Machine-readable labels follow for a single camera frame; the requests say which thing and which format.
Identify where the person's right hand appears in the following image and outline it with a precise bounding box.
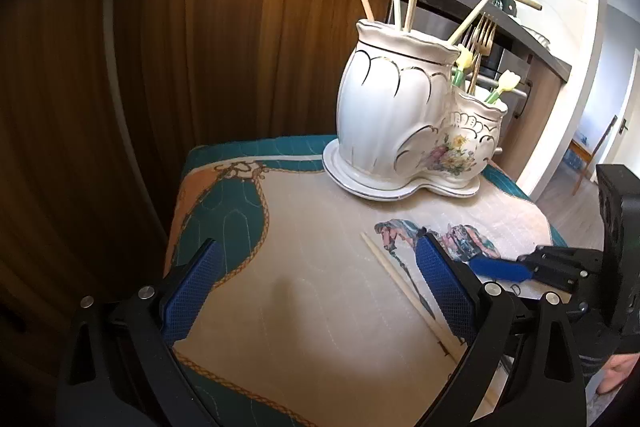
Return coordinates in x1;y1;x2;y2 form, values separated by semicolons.
597;353;639;395

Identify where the white ceramic utensil holder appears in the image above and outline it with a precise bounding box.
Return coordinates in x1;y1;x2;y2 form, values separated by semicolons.
322;20;508;202

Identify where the gold fork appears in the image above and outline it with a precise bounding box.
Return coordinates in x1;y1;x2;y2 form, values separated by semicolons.
466;14;497;95

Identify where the horse print quilted mat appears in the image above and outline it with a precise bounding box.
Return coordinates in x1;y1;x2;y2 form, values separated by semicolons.
167;135;563;426

